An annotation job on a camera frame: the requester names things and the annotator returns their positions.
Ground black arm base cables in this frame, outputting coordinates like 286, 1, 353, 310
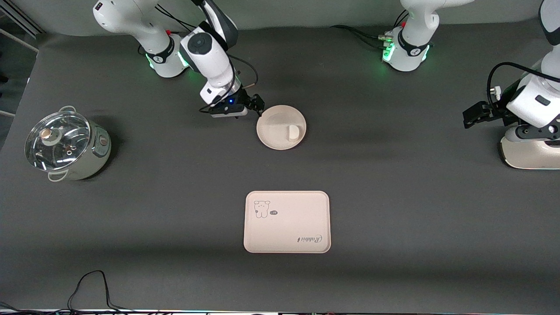
155, 4, 194, 34
330, 10, 411, 49

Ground black right arm base cables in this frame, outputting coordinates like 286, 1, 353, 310
155, 4, 194, 34

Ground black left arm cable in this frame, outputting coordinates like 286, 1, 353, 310
486, 61, 560, 111

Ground pale green electric pot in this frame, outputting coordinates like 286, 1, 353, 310
25, 105, 112, 182

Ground black left arm base cables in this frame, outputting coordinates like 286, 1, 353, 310
330, 10, 411, 49

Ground dark grey table cover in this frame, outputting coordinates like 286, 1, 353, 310
0, 17, 560, 314

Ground aluminium frame rail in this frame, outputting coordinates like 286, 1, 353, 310
0, 0, 45, 40

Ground cream white toaster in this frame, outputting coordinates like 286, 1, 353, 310
500, 135, 560, 170

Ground glass pot lid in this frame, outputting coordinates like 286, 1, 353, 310
25, 111, 91, 172

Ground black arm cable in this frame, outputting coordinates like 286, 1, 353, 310
199, 54, 259, 116
486, 61, 560, 111

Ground cream rectangular rabbit tray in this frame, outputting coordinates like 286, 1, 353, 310
244, 191, 331, 254

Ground cream round plate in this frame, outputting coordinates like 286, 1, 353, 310
256, 105, 307, 151

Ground thin black looped cable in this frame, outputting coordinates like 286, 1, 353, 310
0, 270, 145, 314

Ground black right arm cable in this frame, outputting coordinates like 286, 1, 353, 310
199, 54, 259, 116

